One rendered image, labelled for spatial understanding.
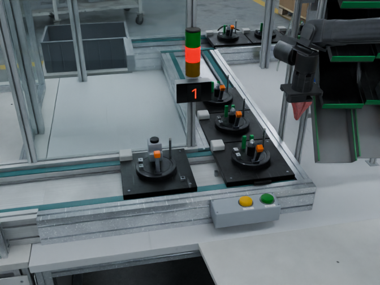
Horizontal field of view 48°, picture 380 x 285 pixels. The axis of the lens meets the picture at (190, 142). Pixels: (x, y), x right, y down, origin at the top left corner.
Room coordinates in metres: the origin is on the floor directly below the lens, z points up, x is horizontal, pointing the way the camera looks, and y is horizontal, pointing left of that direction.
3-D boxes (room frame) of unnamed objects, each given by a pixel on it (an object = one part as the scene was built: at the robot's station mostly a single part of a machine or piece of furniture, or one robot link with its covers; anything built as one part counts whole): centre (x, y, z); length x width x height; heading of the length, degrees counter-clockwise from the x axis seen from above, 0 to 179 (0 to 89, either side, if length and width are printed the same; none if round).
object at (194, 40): (1.35, -0.01, 1.38); 0.05 x 0.05 x 0.05
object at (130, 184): (1.20, 0.12, 0.96); 0.24 x 0.24 x 0.02; 11
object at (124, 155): (1.28, 0.23, 0.97); 0.05 x 0.05 x 0.04; 11
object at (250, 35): (2.68, -0.48, 1.01); 0.24 x 0.24 x 0.13; 11
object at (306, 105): (1.09, -0.30, 1.28); 0.07 x 0.07 x 0.09; 11
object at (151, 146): (1.21, 0.12, 1.06); 0.08 x 0.04 x 0.07; 11
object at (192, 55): (1.35, -0.01, 1.33); 0.05 x 0.05 x 0.05
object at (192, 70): (1.35, -0.01, 1.28); 0.05 x 0.05 x 0.05
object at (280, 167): (1.27, -0.22, 1.01); 0.24 x 0.24 x 0.13; 11
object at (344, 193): (1.70, -0.13, 0.84); 1.50 x 1.41 x 0.03; 101
